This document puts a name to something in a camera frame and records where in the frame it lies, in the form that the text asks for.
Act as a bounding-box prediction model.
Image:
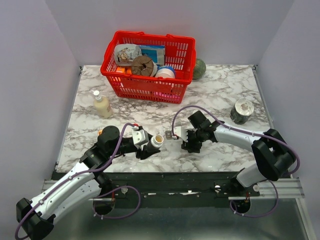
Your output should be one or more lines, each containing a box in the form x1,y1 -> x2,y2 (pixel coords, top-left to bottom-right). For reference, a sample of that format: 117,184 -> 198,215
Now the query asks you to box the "white pill bottle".
149,134 -> 164,149

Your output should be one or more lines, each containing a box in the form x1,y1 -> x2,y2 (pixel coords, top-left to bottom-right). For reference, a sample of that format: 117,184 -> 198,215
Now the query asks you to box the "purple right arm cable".
171,105 -> 301,176

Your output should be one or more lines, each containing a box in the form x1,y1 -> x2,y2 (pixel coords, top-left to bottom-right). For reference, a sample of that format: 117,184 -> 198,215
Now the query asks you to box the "grey weekly pill organizer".
165,130 -> 173,140

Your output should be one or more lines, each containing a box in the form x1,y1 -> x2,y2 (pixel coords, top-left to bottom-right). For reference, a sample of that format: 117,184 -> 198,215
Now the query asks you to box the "blue carton box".
139,45 -> 166,66

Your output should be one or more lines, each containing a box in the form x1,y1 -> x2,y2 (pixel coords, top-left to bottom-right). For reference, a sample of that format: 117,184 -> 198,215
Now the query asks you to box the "green round melon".
192,58 -> 207,80

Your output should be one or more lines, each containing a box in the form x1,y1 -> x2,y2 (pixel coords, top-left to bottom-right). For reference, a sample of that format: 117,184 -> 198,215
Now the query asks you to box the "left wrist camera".
131,126 -> 149,148

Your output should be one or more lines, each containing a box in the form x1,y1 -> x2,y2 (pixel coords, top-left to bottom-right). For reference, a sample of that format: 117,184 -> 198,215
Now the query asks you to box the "black front rail frame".
92,171 -> 261,212

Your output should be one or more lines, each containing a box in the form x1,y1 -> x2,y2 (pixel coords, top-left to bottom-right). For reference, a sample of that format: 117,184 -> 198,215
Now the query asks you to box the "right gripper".
181,127 -> 205,154

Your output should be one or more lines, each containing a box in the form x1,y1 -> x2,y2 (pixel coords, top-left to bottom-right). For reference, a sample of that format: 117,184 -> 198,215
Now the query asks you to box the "brown round lid container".
131,55 -> 158,77

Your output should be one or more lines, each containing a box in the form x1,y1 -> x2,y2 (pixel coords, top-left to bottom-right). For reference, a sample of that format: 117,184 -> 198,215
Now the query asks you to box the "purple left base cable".
92,185 -> 142,221

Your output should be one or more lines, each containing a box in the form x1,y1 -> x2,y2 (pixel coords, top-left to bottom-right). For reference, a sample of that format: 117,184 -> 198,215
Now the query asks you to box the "cream pump lotion bottle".
93,90 -> 113,119

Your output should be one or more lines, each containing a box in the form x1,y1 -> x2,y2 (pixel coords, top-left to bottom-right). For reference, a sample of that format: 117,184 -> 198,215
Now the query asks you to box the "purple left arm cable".
14,123 -> 138,240

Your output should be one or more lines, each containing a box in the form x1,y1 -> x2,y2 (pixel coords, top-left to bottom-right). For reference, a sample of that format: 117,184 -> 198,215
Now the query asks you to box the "red plastic shopping basket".
100,31 -> 196,104

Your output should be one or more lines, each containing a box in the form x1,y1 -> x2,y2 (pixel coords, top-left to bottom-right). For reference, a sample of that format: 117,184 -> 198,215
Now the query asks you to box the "orange packet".
115,66 -> 132,75

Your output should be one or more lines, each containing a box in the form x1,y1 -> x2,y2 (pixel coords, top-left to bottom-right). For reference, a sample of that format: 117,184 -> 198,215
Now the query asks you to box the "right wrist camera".
172,126 -> 188,142

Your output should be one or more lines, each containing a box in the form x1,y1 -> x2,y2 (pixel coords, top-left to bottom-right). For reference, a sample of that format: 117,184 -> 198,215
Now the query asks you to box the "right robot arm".
174,110 -> 297,196

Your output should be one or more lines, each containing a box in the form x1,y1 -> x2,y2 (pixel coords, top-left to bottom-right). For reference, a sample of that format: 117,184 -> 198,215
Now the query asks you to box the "white blue tub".
155,65 -> 176,79

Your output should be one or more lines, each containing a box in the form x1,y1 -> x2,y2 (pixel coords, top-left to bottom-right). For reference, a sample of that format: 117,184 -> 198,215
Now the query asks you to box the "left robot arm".
15,123 -> 164,240

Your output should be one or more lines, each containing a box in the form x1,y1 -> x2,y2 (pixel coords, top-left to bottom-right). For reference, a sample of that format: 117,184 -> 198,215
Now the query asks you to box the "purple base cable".
92,185 -> 142,221
229,179 -> 279,218

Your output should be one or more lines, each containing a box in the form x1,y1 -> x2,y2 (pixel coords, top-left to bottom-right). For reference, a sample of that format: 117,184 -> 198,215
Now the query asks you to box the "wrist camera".
131,126 -> 149,148
172,126 -> 188,142

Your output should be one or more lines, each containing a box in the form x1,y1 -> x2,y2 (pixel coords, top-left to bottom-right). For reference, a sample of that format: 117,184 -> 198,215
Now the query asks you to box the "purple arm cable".
171,105 -> 301,176
14,123 -> 138,240

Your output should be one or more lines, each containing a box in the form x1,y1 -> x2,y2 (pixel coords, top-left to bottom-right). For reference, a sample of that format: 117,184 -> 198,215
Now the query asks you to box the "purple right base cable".
229,179 -> 279,218

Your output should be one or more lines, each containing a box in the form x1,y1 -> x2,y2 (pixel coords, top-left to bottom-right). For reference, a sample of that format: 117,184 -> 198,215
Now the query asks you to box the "dark patterned can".
230,99 -> 254,125

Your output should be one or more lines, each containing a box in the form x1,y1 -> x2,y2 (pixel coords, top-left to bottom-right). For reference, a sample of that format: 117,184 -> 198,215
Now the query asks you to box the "white snack pouch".
114,43 -> 142,67

